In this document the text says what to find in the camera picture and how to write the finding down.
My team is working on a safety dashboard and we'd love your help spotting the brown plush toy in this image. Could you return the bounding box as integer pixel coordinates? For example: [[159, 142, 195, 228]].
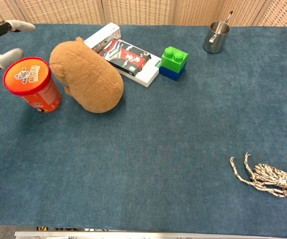
[[49, 36, 124, 114]]

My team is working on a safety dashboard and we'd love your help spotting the blue plastic building block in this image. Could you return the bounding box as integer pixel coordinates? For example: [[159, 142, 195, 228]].
[[159, 62, 187, 82]]

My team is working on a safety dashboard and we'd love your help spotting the green toy brick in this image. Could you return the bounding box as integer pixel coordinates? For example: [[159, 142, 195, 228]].
[[160, 46, 189, 73]]

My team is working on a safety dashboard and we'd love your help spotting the orange snack canister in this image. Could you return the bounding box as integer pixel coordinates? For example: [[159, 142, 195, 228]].
[[3, 57, 62, 114]]

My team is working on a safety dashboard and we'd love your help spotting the black red printed box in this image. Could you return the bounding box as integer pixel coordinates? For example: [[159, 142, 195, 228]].
[[101, 39, 151, 77]]

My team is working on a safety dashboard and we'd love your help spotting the woven folding screen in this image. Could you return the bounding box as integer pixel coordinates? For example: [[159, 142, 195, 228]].
[[0, 0, 287, 27]]

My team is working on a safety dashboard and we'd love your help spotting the white flat box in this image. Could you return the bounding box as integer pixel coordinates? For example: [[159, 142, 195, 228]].
[[84, 22, 162, 88]]

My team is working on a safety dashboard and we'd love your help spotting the blue table cloth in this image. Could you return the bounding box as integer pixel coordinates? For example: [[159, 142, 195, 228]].
[[0, 21, 287, 236]]

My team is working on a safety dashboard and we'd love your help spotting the stainless steel cup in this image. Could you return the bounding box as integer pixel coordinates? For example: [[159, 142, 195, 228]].
[[202, 10, 234, 54]]

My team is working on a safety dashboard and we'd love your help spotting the white brown rope bundle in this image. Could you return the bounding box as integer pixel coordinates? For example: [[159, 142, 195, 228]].
[[230, 152, 287, 198]]

